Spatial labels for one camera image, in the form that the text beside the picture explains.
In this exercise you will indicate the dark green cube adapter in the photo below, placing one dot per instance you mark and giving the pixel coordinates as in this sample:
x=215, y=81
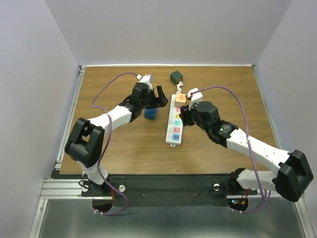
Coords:
x=176, y=77

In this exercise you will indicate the left aluminium frame rail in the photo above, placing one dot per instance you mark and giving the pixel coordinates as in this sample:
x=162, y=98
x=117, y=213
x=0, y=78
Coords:
x=58, y=188

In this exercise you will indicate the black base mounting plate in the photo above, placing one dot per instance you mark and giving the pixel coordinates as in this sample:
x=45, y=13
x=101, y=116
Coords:
x=160, y=190

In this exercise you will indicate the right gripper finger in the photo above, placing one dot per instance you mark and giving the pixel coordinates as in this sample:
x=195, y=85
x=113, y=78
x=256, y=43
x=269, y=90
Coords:
x=185, y=112
x=187, y=119

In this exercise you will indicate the orange cube plug adapter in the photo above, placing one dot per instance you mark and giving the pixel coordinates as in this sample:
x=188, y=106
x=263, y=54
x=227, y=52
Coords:
x=180, y=100

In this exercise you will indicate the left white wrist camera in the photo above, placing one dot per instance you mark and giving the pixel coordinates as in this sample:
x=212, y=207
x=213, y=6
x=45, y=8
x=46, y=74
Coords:
x=146, y=79

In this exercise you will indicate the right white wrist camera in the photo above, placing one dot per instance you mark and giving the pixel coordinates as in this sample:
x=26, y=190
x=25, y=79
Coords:
x=195, y=96

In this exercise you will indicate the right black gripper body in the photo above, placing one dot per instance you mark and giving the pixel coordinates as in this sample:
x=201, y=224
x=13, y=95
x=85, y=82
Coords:
x=195, y=119

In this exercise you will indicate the white multicolour power strip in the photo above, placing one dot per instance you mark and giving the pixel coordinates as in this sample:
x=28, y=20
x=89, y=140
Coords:
x=174, y=126

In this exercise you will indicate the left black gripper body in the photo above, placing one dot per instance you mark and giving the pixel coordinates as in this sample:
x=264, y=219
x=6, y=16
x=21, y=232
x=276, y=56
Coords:
x=150, y=101

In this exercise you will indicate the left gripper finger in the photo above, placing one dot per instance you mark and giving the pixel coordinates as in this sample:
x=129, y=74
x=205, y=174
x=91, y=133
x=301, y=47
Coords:
x=160, y=92
x=161, y=101

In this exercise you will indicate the aluminium frame rail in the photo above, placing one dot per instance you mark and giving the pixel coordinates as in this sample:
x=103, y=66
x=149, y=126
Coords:
x=300, y=205
x=58, y=188

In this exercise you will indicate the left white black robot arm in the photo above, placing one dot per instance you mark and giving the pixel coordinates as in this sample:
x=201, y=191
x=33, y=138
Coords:
x=89, y=138

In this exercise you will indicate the right aluminium frame rail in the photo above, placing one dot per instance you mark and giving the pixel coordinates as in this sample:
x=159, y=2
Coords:
x=300, y=205

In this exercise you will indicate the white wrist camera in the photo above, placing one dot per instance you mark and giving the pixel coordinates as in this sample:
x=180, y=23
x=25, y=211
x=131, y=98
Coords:
x=195, y=96
x=146, y=79

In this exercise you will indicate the blue cube plug adapter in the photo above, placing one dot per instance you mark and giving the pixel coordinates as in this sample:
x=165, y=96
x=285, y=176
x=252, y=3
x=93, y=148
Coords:
x=151, y=114

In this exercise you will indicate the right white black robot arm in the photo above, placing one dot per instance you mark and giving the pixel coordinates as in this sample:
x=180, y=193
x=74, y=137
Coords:
x=288, y=173

